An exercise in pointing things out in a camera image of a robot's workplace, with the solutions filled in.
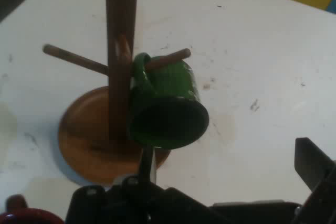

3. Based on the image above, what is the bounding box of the green enamel mug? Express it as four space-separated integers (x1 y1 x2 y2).
127 52 210 149

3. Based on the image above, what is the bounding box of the red mug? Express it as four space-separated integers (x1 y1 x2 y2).
0 194 65 224

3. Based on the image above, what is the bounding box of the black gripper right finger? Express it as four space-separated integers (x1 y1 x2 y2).
293 137 336 224

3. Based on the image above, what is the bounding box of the brown wooden mug tree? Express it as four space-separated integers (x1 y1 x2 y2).
43 0 192 186

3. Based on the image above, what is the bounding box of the translucent blue toy block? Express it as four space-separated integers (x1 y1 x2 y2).
324 0 336 15

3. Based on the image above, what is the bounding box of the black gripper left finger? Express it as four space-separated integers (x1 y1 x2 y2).
65 146 211 224

